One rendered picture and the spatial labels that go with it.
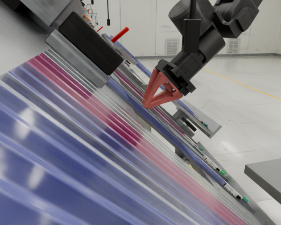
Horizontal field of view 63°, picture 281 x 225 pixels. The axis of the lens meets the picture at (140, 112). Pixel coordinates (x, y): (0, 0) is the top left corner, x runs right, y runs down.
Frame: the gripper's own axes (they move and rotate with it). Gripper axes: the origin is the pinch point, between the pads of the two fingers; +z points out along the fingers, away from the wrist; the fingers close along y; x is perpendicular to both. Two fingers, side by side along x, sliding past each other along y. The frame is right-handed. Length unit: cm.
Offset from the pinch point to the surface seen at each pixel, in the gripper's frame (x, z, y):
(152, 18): 107, -158, -760
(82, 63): -16.5, 0.5, 18.4
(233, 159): 141, -9, -109
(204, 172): 12.0, 0.9, 13.6
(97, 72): -14.6, 0.1, 18.4
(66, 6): -21.7, -2.7, 16.7
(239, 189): 31.0, -1.0, 5.6
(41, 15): -22.9, -0.1, 16.9
